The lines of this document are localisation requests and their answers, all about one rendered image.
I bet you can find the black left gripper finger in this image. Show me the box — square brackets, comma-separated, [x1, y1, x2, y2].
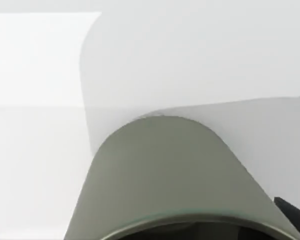
[273, 196, 300, 240]

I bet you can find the grey-green cup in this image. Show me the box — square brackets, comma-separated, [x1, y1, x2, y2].
[63, 115, 300, 240]

